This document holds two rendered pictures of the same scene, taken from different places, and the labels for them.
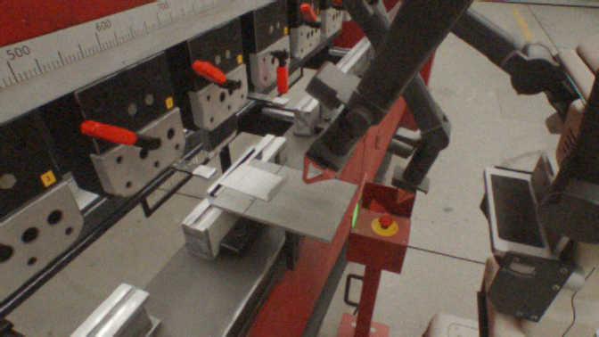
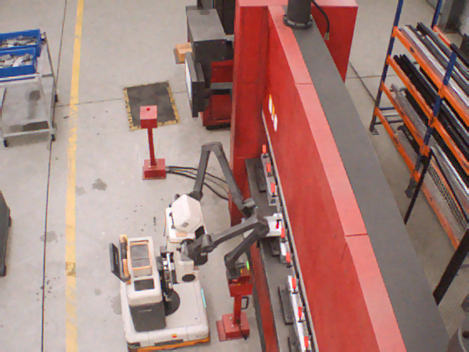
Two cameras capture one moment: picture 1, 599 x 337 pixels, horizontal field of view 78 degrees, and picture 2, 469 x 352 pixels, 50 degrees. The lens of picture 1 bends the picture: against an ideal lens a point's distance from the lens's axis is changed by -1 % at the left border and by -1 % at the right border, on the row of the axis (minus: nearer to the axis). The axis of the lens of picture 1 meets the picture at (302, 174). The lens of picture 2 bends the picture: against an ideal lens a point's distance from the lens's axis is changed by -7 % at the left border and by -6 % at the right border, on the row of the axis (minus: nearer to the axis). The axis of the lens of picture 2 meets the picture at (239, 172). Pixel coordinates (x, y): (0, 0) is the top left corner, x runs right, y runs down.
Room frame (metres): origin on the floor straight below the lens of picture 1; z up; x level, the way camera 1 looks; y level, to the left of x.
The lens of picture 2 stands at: (2.65, -1.45, 3.97)
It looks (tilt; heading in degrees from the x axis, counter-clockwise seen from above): 44 degrees down; 148
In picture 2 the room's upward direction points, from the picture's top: 3 degrees clockwise
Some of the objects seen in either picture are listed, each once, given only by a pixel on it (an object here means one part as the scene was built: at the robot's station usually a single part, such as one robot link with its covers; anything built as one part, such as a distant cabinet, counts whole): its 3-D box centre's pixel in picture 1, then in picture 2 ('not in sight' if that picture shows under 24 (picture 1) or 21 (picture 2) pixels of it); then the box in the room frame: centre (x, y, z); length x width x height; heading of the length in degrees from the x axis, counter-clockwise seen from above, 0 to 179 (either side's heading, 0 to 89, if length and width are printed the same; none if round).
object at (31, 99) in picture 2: not in sight; (24, 90); (-2.74, -1.05, 0.47); 0.90 x 0.66 x 0.95; 162
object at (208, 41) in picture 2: not in sight; (204, 69); (-0.67, 0.24, 1.53); 0.51 x 0.25 x 0.85; 161
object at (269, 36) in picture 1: (258, 40); (289, 220); (0.83, 0.10, 1.26); 0.15 x 0.09 x 0.17; 157
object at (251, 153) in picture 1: (236, 173); not in sight; (0.70, 0.15, 0.99); 0.20 x 0.03 x 0.03; 157
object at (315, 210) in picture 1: (286, 195); (260, 226); (0.61, 0.03, 1.00); 0.26 x 0.18 x 0.01; 67
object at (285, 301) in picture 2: (336, 111); (286, 304); (1.20, -0.12, 0.89); 0.30 x 0.05 x 0.03; 157
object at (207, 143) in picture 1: (219, 127); not in sight; (0.67, 0.17, 1.13); 0.10 x 0.02 x 0.10; 157
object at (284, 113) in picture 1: (233, 110); not in sight; (1.37, 0.28, 0.81); 0.64 x 0.08 x 0.14; 67
